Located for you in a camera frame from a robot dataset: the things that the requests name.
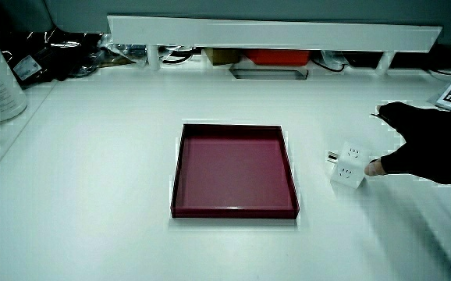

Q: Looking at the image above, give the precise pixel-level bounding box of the black plastic bag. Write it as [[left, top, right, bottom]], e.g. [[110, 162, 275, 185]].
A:
[[0, 27, 105, 89]]

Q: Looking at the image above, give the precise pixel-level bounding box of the white desk shelf riser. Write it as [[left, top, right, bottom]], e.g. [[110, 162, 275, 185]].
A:
[[107, 14, 443, 76]]

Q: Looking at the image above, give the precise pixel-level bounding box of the person's right hand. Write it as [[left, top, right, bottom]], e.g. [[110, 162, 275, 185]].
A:
[[364, 81, 451, 185]]

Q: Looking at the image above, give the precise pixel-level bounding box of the dark red square tray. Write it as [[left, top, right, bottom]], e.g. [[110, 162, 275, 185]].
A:
[[170, 123, 300, 219]]

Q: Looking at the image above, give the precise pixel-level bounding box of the clear plastic bag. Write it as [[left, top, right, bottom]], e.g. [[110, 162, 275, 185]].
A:
[[98, 34, 149, 68]]

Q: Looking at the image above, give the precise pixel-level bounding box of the black cable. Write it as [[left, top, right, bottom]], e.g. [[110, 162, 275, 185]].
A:
[[311, 57, 346, 73], [160, 46, 195, 65]]

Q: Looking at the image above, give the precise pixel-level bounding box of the white cube socket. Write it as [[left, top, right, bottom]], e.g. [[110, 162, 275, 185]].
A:
[[325, 140, 371, 190]]

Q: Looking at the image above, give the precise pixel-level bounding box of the orange box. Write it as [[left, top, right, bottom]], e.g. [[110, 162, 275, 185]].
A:
[[243, 48, 311, 67]]

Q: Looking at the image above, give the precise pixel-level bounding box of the grey metal tray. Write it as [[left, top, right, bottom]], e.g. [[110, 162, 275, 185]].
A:
[[229, 67, 310, 81]]

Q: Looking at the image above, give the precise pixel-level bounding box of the brown cardboard box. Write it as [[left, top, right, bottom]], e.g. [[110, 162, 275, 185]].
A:
[[203, 47, 243, 66]]

